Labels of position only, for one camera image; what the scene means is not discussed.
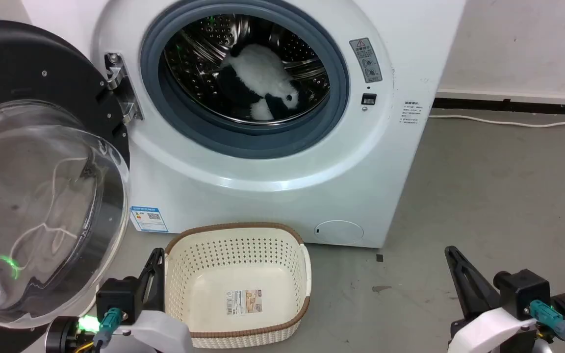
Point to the black baseboard strip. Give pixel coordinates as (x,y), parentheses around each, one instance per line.
(508,104)

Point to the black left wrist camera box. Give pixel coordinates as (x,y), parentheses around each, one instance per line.
(116,296)

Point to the steel perforated washer drum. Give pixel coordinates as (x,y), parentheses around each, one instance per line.
(199,63)

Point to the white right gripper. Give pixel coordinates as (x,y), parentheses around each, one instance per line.
(488,333)

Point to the blue energy label sticker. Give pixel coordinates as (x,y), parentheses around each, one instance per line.
(149,218)

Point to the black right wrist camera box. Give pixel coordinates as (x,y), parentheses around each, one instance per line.
(523,291)

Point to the cream perforated laundry basket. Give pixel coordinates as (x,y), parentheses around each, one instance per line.
(238,289)

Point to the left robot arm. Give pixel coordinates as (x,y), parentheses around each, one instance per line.
(64,336)

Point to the paper product label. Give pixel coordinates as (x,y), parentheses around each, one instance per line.
(244,302)

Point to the metal door hinge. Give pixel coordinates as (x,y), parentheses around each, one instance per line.
(121,88)

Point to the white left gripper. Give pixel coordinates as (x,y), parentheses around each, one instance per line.
(162,333)

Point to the white front-load washing machine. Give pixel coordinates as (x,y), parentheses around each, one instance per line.
(272,196)

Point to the round black glass washer door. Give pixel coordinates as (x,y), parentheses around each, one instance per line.
(42,196)

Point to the black and white panda plush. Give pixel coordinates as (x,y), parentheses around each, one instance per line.
(263,78)

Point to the round white filter cover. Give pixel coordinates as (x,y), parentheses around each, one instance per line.
(338,232)

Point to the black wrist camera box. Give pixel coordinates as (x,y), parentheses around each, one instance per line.
(523,291)
(116,296)

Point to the small printed text sticker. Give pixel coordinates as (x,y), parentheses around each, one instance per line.
(412,113)

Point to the grey warning sticker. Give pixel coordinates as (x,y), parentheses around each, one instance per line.
(366,60)

